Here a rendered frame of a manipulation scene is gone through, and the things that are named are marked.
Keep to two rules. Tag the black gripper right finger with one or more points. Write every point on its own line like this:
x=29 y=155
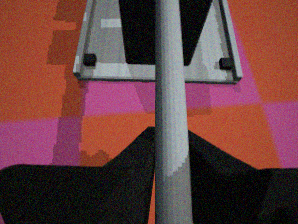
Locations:
x=226 y=190

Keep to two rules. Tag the grey metal shaft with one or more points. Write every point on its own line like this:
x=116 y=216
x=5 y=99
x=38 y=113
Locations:
x=172 y=161

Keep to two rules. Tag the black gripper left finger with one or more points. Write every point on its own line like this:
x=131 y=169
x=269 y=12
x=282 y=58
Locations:
x=118 y=192

